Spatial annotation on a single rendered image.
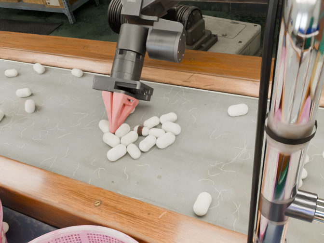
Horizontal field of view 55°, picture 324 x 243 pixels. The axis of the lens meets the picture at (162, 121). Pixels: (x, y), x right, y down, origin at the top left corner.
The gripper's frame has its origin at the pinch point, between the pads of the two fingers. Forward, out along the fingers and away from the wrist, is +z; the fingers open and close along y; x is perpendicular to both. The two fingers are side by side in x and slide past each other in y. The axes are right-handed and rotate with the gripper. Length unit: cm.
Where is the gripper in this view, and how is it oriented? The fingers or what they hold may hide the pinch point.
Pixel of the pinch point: (114, 128)
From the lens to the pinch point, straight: 60.4
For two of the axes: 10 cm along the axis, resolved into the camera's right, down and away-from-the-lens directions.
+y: 9.0, 1.8, -3.9
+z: -2.1, 9.8, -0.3
